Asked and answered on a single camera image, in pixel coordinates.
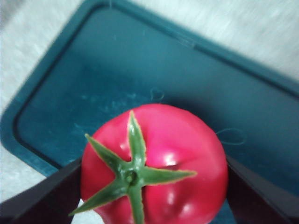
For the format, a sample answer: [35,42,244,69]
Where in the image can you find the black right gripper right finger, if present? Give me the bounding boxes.
[226,154,299,224]

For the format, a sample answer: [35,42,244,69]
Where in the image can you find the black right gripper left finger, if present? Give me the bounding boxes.
[0,157,83,224]

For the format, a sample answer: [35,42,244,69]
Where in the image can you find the red tomato with green stem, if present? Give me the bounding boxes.
[69,104,229,224]

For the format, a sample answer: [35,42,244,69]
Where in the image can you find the dark rectangular tray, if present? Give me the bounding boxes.
[0,0,299,224]

